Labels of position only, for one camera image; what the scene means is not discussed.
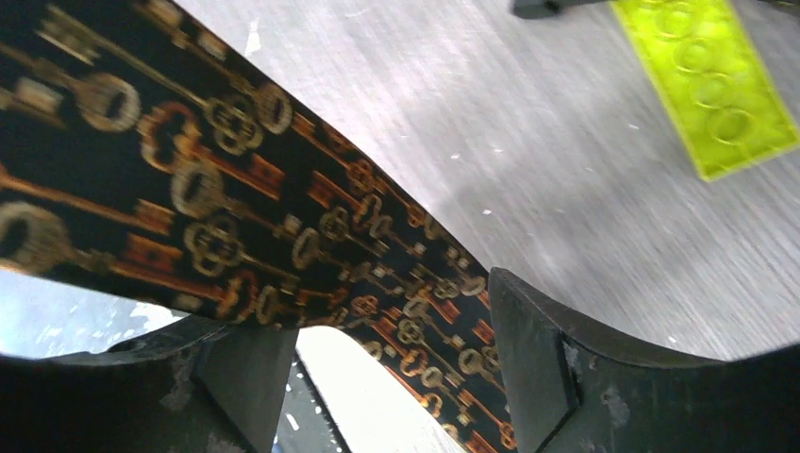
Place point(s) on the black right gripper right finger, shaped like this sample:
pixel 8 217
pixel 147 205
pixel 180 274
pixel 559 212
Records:
pixel 575 384

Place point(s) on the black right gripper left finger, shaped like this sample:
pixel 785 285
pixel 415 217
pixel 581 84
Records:
pixel 192 386

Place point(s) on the black key pattern tie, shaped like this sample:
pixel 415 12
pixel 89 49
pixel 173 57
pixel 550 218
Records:
pixel 142 156

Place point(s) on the lime green flat brick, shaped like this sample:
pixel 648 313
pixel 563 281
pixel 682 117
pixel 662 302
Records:
pixel 711 81

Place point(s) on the small black tripod stand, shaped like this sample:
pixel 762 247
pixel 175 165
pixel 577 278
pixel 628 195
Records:
pixel 537 9

